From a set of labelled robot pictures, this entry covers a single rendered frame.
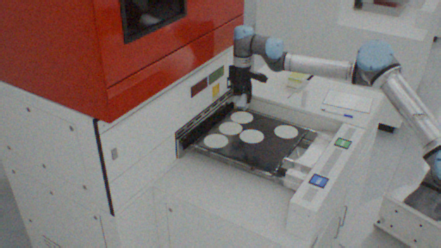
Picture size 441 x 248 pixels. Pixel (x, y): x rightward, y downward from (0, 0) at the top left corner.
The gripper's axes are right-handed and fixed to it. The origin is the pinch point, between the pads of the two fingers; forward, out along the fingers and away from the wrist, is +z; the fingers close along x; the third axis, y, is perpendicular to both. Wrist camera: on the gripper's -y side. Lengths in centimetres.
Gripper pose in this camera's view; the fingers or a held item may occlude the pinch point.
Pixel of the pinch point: (245, 107)
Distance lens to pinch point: 177.7
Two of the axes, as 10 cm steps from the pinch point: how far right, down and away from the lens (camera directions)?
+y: -9.3, 1.9, -3.0
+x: 3.5, 5.0, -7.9
